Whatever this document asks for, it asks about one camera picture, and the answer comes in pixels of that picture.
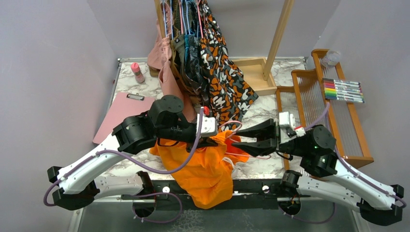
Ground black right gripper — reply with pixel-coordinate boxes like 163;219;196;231
231;118;308;157

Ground pink wire hanger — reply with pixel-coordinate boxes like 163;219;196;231
218;120;272;160

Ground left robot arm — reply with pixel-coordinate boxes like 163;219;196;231
43;95;218;211

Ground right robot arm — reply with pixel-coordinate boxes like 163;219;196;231
232;115;406;226

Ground orange camouflage hanging shorts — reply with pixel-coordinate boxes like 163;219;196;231
198;0;258;131

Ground dark patterned hanging shorts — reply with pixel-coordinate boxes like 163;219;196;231
168;0;215;109

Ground pink hanging shorts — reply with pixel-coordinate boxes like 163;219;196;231
147;22;197;122

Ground wooden tiered rack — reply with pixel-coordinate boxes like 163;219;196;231
276;49;374;168

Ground wooden clothes rack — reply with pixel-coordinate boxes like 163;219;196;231
149;0;293;96

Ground pink clipboard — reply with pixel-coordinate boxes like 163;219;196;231
93;92;155;144

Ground pink bottle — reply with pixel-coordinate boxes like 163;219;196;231
130;62;145;84

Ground pack of coloured markers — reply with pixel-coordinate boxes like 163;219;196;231
322;78;365;103

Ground clear plastic cup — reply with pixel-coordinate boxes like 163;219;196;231
321;50;342;68

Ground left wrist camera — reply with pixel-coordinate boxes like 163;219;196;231
196;106;218;137

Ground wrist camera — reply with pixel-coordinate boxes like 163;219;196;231
278;112;306;138
196;106;218;137

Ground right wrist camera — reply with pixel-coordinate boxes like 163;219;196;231
278;112;306;138

